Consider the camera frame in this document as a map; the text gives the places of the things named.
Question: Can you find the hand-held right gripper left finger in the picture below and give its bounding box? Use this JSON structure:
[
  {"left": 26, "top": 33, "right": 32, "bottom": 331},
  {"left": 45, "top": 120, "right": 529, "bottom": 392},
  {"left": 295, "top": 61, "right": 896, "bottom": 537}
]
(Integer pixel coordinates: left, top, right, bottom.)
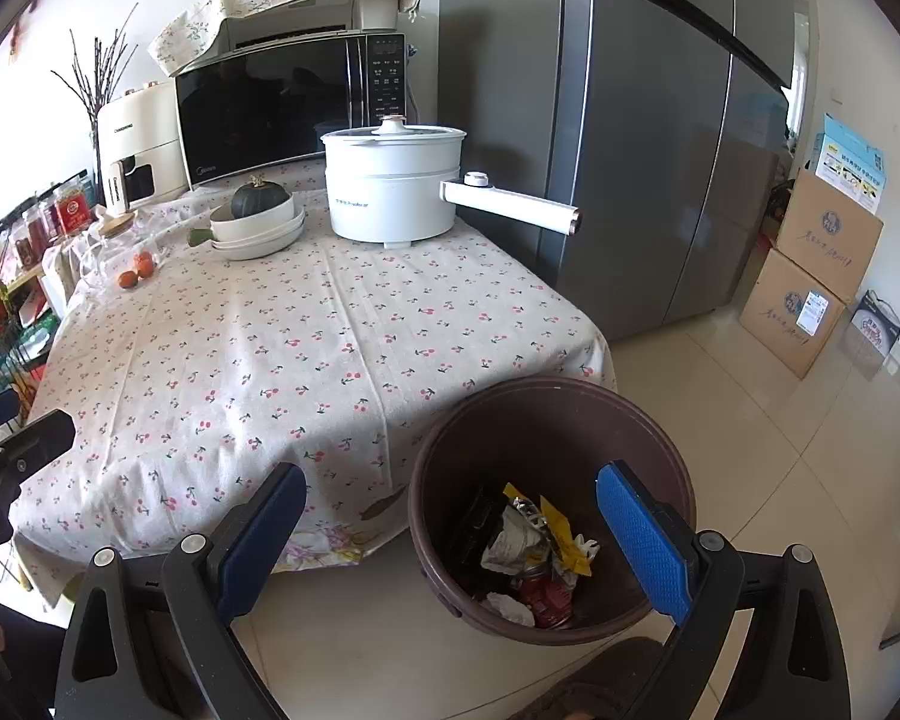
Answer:
[{"left": 54, "top": 463, "right": 308, "bottom": 720}]

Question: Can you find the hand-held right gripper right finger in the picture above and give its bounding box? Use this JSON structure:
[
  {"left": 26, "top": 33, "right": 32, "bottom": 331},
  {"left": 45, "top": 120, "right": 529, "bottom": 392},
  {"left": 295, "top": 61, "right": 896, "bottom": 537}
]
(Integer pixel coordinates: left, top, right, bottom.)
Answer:
[{"left": 596, "top": 463, "right": 852, "bottom": 720}]

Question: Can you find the yellow snack wrapper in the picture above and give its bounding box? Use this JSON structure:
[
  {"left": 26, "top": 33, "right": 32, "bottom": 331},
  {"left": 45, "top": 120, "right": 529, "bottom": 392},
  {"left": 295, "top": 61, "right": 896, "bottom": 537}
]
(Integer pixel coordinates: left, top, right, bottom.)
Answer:
[{"left": 538, "top": 495, "right": 601, "bottom": 578}]

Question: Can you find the red drink can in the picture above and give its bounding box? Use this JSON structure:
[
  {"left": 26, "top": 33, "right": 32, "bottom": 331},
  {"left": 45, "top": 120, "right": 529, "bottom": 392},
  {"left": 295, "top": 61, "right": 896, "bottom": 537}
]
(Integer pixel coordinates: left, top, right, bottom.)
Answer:
[{"left": 517, "top": 566, "right": 575, "bottom": 629}]

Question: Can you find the silver foil wrapper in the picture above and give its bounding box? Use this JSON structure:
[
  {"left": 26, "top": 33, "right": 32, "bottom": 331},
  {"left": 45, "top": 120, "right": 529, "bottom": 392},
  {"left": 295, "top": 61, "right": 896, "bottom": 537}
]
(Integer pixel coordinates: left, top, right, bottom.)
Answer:
[{"left": 502, "top": 484, "right": 545, "bottom": 522}]

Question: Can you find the white snack bag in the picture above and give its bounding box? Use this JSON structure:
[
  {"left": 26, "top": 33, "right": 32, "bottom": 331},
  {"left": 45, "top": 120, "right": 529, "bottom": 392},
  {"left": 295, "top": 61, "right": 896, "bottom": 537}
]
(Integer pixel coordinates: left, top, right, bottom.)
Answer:
[{"left": 481, "top": 502, "right": 552, "bottom": 575}]

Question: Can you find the brown plastic trash bin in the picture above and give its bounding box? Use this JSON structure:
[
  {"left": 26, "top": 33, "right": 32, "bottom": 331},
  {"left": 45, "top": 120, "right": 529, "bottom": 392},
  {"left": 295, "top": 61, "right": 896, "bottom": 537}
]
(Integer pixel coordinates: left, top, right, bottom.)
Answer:
[{"left": 407, "top": 375, "right": 697, "bottom": 647}]

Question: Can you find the white tissue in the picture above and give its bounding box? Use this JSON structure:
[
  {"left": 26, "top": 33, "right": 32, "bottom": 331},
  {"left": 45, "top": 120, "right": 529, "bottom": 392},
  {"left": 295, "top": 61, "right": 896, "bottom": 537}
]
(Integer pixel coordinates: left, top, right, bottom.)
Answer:
[{"left": 484, "top": 591, "right": 535, "bottom": 627}]

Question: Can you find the black plastic food tray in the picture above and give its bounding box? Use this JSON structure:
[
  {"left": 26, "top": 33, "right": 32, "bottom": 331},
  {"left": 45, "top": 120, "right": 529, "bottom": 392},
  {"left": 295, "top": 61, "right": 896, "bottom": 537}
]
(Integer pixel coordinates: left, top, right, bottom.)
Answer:
[{"left": 446, "top": 484, "right": 507, "bottom": 593}]

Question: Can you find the cherry print tablecloth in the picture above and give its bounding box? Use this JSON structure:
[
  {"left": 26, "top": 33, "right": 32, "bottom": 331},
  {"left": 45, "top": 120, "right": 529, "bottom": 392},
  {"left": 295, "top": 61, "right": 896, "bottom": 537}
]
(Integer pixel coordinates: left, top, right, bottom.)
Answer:
[{"left": 7, "top": 165, "right": 617, "bottom": 608}]

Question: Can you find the glass teapot with wooden lid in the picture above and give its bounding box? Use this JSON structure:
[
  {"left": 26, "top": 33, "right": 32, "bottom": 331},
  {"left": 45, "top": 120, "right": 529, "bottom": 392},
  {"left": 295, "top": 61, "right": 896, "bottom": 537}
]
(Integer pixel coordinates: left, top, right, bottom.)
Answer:
[{"left": 79, "top": 210, "right": 167, "bottom": 290}]

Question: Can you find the cardboard box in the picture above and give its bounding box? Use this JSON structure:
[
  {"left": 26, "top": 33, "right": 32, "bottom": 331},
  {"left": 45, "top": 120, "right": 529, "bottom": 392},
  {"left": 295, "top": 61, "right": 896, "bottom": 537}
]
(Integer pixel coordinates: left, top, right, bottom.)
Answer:
[
  {"left": 776, "top": 169, "right": 884, "bottom": 308},
  {"left": 739, "top": 247, "right": 845, "bottom": 380}
]

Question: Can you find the glass vase with dry branches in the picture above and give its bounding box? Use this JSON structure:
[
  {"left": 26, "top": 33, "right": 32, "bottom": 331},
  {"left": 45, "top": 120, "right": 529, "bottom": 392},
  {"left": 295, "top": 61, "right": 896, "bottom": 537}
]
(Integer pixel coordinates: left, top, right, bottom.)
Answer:
[{"left": 51, "top": 4, "right": 140, "bottom": 207}]

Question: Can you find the cream plate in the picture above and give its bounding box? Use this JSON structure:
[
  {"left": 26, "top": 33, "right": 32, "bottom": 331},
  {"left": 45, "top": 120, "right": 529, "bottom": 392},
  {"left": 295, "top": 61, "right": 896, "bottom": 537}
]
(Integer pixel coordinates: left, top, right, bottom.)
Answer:
[
  {"left": 211, "top": 206, "right": 306, "bottom": 256},
  {"left": 214, "top": 217, "right": 306, "bottom": 262}
]

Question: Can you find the stack of white bowls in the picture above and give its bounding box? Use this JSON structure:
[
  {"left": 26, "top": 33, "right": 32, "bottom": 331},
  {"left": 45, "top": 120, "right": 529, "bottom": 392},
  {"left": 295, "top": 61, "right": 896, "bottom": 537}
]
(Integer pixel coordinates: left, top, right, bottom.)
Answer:
[{"left": 187, "top": 191, "right": 297, "bottom": 247}]

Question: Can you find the white and purple bag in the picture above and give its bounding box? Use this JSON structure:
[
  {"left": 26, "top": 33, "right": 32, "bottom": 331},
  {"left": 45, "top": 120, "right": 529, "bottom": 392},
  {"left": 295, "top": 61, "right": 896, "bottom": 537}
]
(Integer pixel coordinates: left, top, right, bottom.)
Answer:
[{"left": 847, "top": 289, "right": 900, "bottom": 361}]

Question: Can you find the cream air fryer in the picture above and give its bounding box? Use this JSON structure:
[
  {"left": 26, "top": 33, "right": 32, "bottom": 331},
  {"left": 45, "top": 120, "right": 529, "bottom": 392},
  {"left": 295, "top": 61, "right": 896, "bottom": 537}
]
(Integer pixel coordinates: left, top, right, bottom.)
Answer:
[{"left": 95, "top": 81, "right": 188, "bottom": 215}]

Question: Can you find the green pumpkin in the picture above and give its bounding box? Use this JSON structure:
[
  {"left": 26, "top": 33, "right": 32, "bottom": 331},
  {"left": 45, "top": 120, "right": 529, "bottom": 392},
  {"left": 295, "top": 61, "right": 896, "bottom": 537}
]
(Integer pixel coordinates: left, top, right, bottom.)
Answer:
[{"left": 230, "top": 174, "right": 292, "bottom": 220}]

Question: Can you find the white electric cooking pot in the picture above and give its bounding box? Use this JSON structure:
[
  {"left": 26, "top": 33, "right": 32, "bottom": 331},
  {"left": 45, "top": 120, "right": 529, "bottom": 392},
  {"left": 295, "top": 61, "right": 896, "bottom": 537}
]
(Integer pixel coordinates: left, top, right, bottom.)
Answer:
[{"left": 320, "top": 116, "right": 582, "bottom": 248}]

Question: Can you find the grey refrigerator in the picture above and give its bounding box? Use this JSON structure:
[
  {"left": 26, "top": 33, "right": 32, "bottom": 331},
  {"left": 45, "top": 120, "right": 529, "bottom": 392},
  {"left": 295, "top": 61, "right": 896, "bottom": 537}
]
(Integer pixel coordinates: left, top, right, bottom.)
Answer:
[{"left": 439, "top": 0, "right": 796, "bottom": 342}]

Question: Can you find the black microwave oven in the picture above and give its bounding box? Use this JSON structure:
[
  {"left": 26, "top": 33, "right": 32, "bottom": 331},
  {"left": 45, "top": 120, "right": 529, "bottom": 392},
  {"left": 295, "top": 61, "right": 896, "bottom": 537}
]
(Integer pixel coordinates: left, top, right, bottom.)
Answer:
[{"left": 174, "top": 30, "right": 407, "bottom": 192}]

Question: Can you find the blue and white carton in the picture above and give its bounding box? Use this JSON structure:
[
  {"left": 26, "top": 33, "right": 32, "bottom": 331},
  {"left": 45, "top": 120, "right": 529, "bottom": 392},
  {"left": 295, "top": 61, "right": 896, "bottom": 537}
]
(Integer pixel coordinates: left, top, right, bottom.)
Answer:
[{"left": 811, "top": 112, "right": 887, "bottom": 212}]

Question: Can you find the floral dust cover cloth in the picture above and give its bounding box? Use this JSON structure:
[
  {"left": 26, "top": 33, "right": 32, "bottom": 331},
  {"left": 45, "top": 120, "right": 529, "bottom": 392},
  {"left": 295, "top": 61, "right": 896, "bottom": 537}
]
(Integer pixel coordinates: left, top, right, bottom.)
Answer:
[{"left": 148, "top": 0, "right": 422, "bottom": 76}]

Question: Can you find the black wire rack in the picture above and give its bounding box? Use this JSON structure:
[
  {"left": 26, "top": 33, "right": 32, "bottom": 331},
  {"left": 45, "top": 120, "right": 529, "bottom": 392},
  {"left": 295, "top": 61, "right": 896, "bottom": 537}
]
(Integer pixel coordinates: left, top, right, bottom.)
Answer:
[{"left": 0, "top": 315, "right": 53, "bottom": 406}]

